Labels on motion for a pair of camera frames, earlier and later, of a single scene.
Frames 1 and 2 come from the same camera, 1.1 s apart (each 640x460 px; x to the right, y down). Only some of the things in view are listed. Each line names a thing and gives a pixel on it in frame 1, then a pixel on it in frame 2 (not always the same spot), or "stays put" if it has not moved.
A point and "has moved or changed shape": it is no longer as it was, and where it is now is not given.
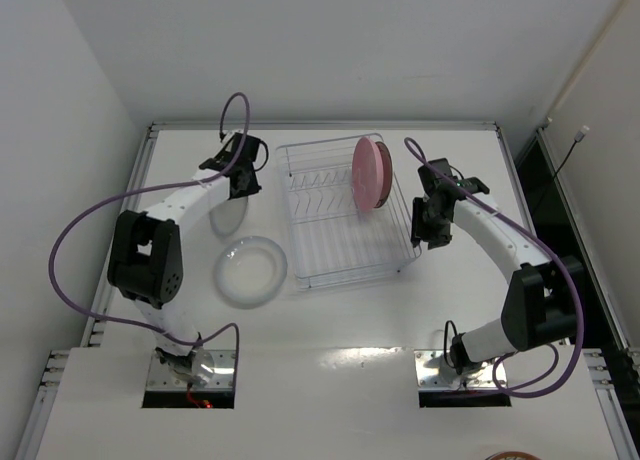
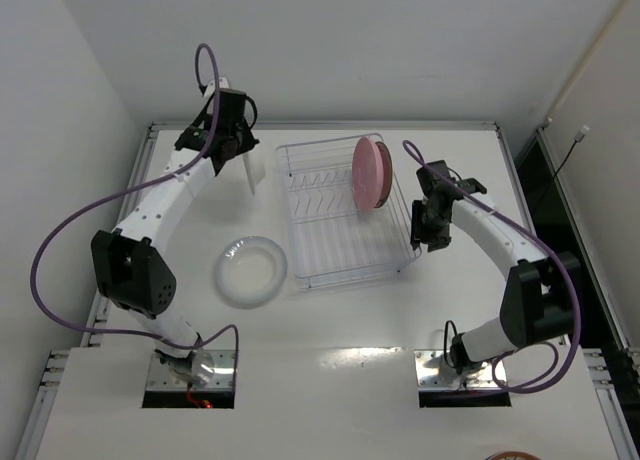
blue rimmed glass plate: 226,217 has moved or changed shape
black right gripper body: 428,225 stays put
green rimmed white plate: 387,174 stays put
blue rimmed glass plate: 250,272 stays put
